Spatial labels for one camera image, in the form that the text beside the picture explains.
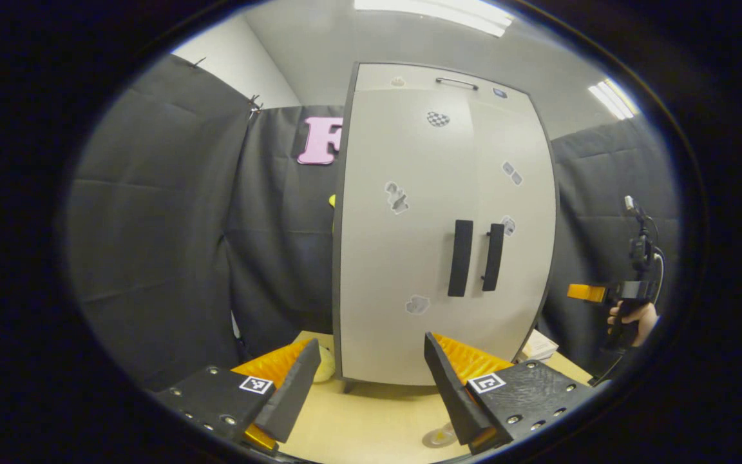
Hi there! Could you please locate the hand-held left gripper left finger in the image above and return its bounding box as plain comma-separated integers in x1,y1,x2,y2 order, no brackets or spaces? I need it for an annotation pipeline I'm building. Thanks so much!
152,338,322,453

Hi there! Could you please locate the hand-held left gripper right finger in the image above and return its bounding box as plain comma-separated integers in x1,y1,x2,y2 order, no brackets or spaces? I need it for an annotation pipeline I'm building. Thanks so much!
424,332,597,456

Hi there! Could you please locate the round clear coaster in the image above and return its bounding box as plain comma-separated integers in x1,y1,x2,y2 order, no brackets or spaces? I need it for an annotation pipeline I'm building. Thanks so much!
421,428,460,450

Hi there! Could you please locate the grey cabinet door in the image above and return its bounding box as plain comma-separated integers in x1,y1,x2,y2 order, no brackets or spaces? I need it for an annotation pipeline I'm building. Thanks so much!
470,95,557,363
338,87,476,387

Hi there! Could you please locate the grey and black cabinet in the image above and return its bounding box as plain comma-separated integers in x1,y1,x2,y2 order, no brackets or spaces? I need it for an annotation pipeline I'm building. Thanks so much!
332,61,560,389

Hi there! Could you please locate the grey cabinet drawer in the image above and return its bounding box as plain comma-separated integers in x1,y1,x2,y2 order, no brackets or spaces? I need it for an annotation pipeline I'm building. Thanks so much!
352,63,531,105

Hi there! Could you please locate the pale yellow round object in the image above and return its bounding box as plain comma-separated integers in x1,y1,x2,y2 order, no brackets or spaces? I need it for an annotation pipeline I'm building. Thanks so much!
315,344,338,383

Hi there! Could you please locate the small twin ceiling light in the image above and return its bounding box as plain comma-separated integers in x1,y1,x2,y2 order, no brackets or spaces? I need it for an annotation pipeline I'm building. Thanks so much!
588,78,640,121

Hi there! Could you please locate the black backdrop cloth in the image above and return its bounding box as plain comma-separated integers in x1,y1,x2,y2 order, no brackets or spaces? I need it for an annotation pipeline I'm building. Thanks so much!
65,53,681,391

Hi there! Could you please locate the large ceiling light panel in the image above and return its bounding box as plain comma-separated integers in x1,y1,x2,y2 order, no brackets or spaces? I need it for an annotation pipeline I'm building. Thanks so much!
352,0,515,37

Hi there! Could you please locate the black left door handle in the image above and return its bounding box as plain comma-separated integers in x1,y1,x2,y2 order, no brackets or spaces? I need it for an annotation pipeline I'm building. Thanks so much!
446,219,475,298

